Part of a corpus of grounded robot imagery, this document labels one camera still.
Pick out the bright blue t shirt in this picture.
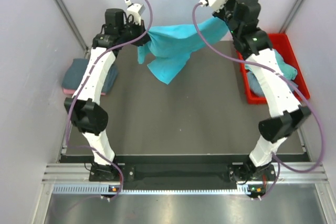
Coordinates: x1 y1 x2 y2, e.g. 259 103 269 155
136 16 229 86

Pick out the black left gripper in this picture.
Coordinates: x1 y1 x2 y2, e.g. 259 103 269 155
118 18 151 47

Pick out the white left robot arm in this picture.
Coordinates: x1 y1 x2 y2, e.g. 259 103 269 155
64 4 150 182

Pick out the grey slotted cable duct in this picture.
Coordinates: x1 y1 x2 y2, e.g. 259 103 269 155
52 183 266 195

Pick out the turquoise t shirt in bin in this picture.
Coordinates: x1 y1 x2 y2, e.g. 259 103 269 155
245 49 298 82

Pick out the grey-blue t shirt in bin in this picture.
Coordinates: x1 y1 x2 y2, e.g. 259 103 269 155
246 69 298 97

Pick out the red plastic bin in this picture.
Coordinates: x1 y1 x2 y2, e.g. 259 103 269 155
240 34 310 104

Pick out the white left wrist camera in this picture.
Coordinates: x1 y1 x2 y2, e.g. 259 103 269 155
125 0 145 26

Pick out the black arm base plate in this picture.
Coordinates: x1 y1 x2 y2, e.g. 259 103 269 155
88 163 277 190

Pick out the aluminium frame rail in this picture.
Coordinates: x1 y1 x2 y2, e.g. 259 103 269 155
43 163 329 184

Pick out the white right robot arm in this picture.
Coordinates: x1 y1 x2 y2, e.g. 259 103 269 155
208 0 311 181

